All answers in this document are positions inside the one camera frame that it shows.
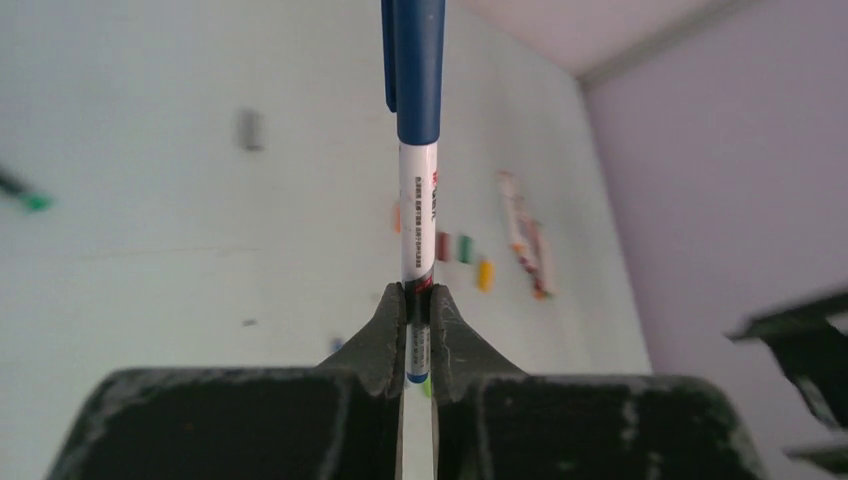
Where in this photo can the orange pen cap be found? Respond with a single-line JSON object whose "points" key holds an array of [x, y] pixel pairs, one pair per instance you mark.
{"points": [[396, 221]]}

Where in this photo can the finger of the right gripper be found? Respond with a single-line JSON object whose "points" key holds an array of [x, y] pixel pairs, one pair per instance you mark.
{"points": [[831, 458], [810, 351]]}

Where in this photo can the grey pen cap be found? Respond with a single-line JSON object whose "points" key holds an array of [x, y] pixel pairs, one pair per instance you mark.
{"points": [[249, 125]]}

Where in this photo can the orange cap marker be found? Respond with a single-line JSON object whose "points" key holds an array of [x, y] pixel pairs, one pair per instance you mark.
{"points": [[508, 193]]}

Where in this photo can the dark blue cap marker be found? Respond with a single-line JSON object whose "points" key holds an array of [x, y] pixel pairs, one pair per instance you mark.
{"points": [[413, 45]]}

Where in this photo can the brown pen cap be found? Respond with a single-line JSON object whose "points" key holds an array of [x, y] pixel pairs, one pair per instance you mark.
{"points": [[443, 246]]}

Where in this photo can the dark green marker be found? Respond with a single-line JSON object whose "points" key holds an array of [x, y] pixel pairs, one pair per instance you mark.
{"points": [[20, 191]]}

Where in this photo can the green cap thin marker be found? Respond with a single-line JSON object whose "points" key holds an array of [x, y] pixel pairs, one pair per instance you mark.
{"points": [[545, 284]]}

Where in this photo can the magenta cap marker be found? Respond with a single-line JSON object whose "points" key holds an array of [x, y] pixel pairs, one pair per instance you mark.
{"points": [[525, 246]]}

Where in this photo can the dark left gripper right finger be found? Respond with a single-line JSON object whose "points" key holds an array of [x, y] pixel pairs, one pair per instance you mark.
{"points": [[496, 421]]}

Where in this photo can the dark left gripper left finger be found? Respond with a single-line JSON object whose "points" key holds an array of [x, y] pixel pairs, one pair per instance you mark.
{"points": [[340, 419]]}

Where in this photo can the yellow pen cap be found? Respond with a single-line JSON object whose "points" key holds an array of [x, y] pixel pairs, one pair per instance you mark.
{"points": [[485, 275]]}

